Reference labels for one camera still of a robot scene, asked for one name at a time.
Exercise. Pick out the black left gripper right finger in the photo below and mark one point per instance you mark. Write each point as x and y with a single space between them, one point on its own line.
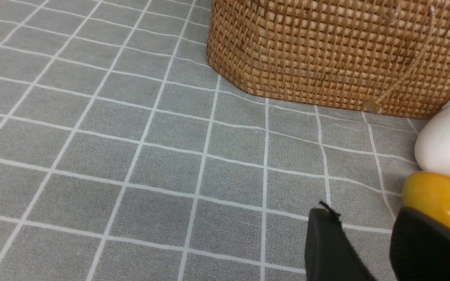
420 247

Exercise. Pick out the grey checked tablecloth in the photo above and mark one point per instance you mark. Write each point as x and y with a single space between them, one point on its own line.
125 157

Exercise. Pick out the woven wicker basket green lining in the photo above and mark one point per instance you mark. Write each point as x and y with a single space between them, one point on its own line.
387 57

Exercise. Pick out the orange yellow mango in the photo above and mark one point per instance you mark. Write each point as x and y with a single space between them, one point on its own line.
428 193

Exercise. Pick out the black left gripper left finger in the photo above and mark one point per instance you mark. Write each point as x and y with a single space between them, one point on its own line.
329 255

